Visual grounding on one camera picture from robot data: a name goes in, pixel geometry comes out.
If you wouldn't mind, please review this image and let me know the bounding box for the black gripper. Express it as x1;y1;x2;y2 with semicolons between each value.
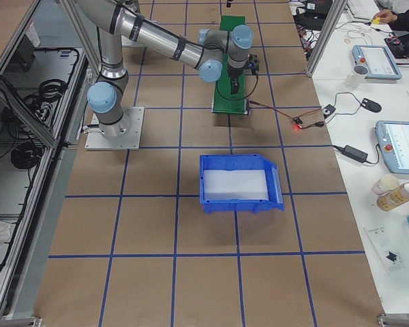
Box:
227;66;245;94

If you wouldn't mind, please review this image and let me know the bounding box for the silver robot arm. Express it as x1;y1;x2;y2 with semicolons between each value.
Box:
80;1;258;138

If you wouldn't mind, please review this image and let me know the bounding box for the green conveyor belt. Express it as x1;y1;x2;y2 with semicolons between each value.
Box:
212;16;254;115

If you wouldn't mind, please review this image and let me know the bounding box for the small red-lit sensor board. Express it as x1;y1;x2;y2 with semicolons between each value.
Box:
292;116;303;130

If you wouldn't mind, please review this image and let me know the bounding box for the blue plastic bin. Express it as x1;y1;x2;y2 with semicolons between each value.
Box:
199;154;284;214

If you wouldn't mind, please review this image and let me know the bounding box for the black computer mouse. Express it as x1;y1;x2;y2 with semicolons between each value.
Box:
361;98;382;113

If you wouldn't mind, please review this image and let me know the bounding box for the far teach pendant tablet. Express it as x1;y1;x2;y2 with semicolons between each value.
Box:
352;45;402;80

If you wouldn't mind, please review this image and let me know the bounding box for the teach pendant tablet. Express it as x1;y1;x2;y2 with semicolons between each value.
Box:
375;121;409;174
352;45;402;80

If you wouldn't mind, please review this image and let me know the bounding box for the black power adapter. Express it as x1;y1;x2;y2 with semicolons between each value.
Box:
342;145;368;164

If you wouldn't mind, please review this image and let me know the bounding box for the near teach pendant tablet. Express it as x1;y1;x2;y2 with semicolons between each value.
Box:
375;121;409;174

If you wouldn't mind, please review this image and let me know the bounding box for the white paper cup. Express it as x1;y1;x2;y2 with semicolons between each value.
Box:
372;174;399;196

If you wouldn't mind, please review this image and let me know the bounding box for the yellow drink can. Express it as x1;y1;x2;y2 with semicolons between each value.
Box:
376;182;409;211

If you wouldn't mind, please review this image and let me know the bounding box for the red black power cable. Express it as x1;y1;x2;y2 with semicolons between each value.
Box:
249;99;325;130

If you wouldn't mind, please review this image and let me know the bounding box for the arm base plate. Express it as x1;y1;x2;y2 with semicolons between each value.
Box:
83;106;145;151

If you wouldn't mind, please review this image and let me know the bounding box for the aluminium frame post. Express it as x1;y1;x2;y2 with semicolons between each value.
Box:
305;0;347;78

